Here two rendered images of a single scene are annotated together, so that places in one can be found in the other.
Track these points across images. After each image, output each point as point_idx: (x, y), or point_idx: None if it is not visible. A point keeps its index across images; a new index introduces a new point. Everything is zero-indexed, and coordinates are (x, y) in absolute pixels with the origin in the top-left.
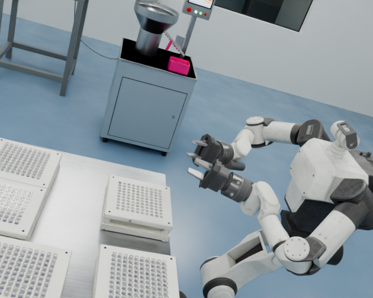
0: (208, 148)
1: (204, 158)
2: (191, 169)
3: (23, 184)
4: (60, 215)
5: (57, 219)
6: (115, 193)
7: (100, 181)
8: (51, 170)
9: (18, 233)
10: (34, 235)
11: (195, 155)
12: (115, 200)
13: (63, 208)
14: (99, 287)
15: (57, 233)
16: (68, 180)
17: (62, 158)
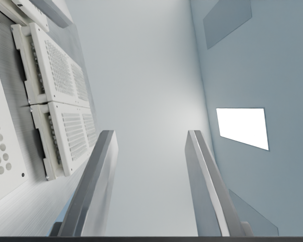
0: (223, 238)
1: (81, 237)
2: (59, 2)
3: (62, 101)
4: (11, 89)
5: (9, 81)
6: (3, 125)
7: (5, 202)
8: (62, 134)
9: (39, 26)
10: (14, 52)
11: (102, 200)
12: None
13: (14, 104)
14: None
15: None
16: (33, 164)
17: (53, 201)
